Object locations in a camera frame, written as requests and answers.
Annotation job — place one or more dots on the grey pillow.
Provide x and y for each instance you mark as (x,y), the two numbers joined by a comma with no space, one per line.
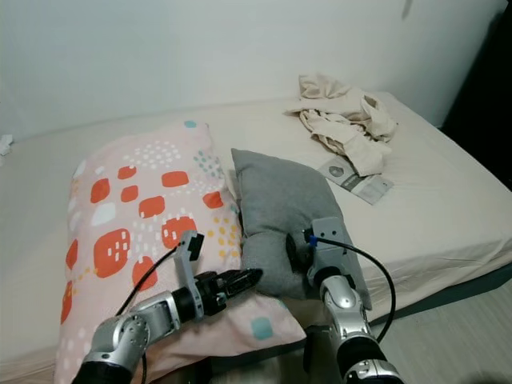
(280,200)

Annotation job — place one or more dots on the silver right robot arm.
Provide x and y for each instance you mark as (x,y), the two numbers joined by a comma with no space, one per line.
(344,308)

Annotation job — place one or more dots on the pink orange patterned pillow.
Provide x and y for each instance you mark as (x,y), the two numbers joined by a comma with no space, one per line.
(136,208)

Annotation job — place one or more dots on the grey printed packet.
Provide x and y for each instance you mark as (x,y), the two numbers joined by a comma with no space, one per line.
(364,186)

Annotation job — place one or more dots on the beige crumpled clothes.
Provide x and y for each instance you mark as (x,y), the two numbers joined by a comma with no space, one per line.
(344,116)

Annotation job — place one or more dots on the dark teal bed base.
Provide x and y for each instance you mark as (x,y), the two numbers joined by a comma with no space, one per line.
(448,296)

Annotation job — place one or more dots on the bed with beige sheet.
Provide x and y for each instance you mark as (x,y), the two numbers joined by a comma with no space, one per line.
(440,184)

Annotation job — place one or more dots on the white crumpled tissue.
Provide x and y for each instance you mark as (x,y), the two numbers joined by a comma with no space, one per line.
(5,145)

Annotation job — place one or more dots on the tall black furniture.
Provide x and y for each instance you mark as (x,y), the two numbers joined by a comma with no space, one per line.
(484,80)

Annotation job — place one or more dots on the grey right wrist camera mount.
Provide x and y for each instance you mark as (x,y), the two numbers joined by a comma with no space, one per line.
(332,252)

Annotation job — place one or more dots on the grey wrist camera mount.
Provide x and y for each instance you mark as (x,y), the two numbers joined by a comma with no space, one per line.
(188,264)
(332,252)

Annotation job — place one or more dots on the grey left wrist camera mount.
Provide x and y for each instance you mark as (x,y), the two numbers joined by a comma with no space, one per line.
(188,264)

